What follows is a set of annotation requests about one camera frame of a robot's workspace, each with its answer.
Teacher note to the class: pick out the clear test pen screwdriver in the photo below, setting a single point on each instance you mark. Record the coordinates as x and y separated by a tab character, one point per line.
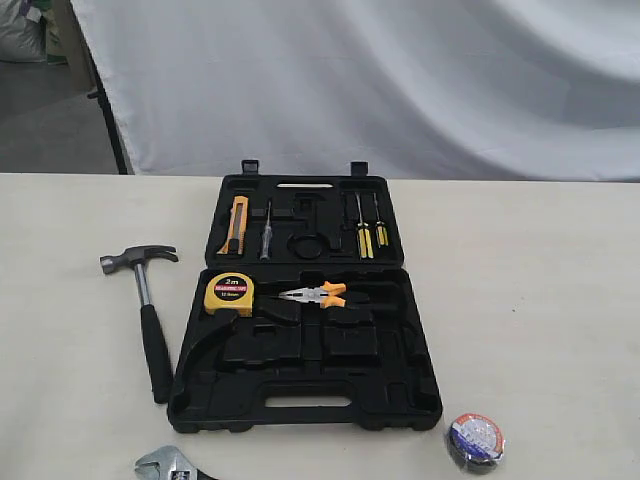
267	235

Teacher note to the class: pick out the orange handled pliers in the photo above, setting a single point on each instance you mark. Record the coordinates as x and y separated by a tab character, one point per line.
326	295

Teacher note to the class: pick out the brown cardboard panel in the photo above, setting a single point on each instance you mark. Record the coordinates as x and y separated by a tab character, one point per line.
67	45

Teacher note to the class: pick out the orange utility knife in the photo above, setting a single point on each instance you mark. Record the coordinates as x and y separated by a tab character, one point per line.
234	243

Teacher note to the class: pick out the large yellow black screwdriver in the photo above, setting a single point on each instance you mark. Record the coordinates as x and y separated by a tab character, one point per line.
364	235

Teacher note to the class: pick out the small yellow black screwdriver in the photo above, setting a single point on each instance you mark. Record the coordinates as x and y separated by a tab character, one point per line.
380	226

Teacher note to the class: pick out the white sack in background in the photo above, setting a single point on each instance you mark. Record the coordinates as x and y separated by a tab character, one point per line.
23	30

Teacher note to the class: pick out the white backdrop cloth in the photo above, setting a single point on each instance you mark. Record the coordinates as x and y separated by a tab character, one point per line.
540	90

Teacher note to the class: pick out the black electrical tape roll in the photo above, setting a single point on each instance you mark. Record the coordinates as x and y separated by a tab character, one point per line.
475	443

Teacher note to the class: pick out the black plastic tool case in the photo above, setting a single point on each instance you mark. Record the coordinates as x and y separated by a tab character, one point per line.
295	363

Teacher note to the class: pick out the claw hammer black grip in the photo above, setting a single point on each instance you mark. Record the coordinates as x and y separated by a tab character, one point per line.
154	343

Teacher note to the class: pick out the chrome adjustable wrench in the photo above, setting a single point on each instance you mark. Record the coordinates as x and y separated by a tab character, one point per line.
169	463

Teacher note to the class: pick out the black backdrop stand pole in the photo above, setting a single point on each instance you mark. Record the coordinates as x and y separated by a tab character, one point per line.
99	94

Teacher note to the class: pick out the yellow tape measure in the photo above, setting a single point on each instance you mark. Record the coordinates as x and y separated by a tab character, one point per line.
231	291

